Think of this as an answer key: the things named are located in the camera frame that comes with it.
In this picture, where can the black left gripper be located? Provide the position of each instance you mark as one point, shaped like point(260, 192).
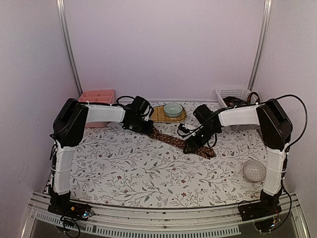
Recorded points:
point(148, 131)

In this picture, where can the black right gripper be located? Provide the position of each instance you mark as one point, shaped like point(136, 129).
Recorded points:
point(192, 145)

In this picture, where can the brown floral tie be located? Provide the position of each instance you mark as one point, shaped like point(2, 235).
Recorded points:
point(204, 151)

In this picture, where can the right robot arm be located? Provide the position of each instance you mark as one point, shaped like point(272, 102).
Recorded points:
point(276, 129)

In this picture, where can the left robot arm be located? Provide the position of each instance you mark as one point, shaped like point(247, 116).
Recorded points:
point(68, 131)

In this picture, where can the bamboo mat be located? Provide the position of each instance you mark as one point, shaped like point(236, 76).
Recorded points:
point(159, 116)

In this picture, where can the pink divided organizer tray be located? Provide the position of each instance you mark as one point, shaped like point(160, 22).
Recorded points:
point(102, 96)

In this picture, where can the light green ceramic bowl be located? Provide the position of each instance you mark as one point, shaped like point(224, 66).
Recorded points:
point(172, 110)

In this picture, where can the patterned glass bowl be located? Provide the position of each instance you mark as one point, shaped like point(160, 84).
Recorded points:
point(254, 171)

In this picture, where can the white plastic basket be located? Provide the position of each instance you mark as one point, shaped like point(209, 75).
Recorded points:
point(242, 94)

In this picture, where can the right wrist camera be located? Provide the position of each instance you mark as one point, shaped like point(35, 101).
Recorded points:
point(184, 129)

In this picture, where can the aluminium front rail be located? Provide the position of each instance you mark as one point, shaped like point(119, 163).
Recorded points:
point(123, 222)

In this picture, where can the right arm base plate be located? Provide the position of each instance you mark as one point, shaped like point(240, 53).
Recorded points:
point(256, 210)

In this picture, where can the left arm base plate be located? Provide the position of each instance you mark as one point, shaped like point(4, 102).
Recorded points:
point(76, 211)

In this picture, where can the aluminium left corner post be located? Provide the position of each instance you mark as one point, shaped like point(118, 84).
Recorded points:
point(67, 41)

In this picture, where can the aluminium corner post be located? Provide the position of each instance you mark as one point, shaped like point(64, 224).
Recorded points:
point(260, 48)
point(67, 41)

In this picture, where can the aluminium right corner post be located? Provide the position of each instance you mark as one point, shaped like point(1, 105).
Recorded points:
point(260, 48)

